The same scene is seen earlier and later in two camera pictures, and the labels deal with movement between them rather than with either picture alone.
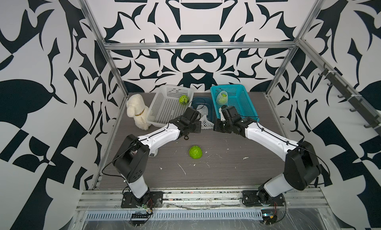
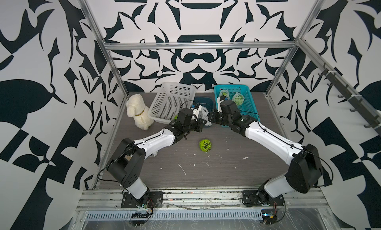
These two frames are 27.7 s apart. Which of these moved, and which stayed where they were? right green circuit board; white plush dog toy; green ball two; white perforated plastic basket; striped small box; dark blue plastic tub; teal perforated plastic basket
Moved: green ball two
Stayed: right green circuit board; striped small box; teal perforated plastic basket; dark blue plastic tub; white perforated plastic basket; white plush dog toy
